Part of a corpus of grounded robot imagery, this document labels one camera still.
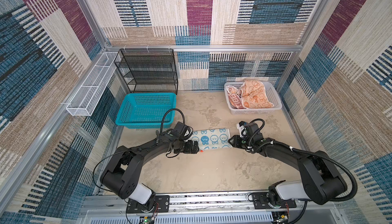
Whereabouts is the blue and cream towel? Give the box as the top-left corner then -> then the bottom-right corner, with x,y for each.
190,128 -> 232,152

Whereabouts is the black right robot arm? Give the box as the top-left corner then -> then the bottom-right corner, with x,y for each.
228,120 -> 357,208

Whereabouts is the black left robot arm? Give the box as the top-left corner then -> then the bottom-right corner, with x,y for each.
100,122 -> 199,207

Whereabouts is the orange and cream towel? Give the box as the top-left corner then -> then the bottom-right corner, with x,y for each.
237,80 -> 274,109

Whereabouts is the white plastic laundry basket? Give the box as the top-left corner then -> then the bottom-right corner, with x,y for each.
224,80 -> 282,114

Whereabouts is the teal plastic basket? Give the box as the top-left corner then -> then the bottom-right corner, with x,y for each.
115,93 -> 177,129

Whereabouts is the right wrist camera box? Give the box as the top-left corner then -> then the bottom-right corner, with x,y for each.
237,121 -> 247,137

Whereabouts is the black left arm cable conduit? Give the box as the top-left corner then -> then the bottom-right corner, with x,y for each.
160,108 -> 186,134

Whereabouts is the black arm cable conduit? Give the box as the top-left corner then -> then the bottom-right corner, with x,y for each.
249,118 -> 358,202
160,108 -> 186,134

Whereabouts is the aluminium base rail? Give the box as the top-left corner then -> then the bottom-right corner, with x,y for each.
77,190 -> 348,224

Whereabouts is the black wire shelf rack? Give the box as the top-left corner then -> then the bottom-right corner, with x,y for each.
114,49 -> 179,94

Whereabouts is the aluminium frame post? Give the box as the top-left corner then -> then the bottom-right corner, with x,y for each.
275,0 -> 341,93

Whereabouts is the white wire mesh tray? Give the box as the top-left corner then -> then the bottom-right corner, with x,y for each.
66,52 -> 117,116

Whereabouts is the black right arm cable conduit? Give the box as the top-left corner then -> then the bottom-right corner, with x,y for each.
249,118 -> 358,202

